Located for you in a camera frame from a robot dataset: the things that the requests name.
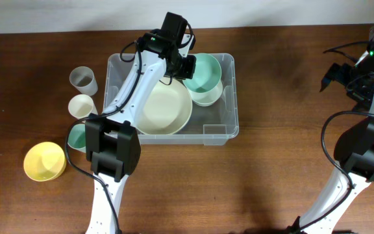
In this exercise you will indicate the cream cup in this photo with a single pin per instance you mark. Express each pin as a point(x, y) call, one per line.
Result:
point(81, 106)

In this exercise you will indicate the white small bowl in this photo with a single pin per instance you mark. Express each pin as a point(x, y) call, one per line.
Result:
point(208, 98)

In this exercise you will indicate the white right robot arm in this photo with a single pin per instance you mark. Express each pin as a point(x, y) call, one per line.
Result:
point(353, 157)

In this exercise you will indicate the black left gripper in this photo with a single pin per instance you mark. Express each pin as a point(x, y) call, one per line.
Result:
point(188, 67)

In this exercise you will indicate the green cup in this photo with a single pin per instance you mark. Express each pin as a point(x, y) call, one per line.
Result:
point(77, 138)

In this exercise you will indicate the grey cup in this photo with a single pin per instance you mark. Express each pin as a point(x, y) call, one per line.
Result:
point(83, 79)

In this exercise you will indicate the cream bowl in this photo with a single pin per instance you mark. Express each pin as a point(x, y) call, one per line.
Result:
point(167, 109)

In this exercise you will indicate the green small bowl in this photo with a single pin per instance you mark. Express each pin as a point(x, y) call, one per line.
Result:
point(207, 74)

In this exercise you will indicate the clear plastic storage bin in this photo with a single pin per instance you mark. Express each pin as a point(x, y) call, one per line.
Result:
point(210, 126)

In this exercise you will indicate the yellow small bowl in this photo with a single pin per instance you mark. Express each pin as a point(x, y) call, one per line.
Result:
point(44, 162)

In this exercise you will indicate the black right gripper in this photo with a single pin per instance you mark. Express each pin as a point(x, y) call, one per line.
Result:
point(363, 97)

